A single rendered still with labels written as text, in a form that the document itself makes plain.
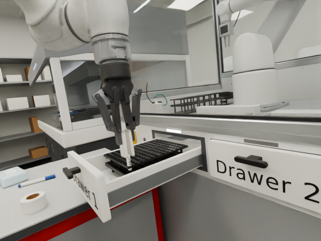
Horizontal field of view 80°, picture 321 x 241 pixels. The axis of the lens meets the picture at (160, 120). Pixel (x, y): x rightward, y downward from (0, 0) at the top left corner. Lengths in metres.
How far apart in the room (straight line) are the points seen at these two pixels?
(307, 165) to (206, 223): 0.41
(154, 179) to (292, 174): 0.31
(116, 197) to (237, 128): 0.34
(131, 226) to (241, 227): 0.42
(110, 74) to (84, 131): 0.95
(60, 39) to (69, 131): 0.87
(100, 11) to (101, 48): 0.07
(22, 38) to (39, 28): 4.33
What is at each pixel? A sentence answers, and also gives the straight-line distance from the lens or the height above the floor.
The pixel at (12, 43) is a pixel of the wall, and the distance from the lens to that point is 4.87.
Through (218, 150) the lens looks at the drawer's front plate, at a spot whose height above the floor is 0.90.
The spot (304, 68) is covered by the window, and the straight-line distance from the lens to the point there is 0.48.
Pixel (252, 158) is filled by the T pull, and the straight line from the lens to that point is 0.49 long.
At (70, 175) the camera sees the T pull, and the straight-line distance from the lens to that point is 0.54.
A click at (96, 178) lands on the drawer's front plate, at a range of 0.44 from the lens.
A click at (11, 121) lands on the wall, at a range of 4.67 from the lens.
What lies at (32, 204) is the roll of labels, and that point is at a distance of 0.76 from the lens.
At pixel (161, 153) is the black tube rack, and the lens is 0.59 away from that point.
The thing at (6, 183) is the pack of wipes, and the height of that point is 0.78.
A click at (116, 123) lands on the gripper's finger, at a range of 0.49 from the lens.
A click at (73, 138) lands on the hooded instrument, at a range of 1.38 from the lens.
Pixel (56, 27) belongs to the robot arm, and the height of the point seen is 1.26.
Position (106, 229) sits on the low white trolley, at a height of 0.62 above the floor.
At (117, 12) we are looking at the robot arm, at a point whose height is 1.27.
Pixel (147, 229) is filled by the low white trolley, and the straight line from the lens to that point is 0.92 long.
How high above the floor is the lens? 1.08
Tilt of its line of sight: 8 degrees down
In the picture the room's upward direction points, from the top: 7 degrees counter-clockwise
